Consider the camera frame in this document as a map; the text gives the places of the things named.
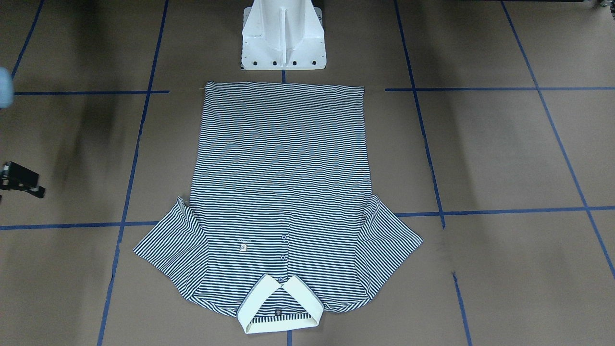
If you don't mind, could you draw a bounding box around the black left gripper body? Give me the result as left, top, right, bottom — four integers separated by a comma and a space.
0, 161, 46, 198

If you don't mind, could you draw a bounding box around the navy white striped polo shirt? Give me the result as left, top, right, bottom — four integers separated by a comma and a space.
134, 82, 422, 334

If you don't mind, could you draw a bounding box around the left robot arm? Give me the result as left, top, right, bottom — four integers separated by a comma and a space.
0, 67, 46, 198

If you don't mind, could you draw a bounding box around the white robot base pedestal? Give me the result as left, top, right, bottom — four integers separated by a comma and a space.
240, 0, 327, 71

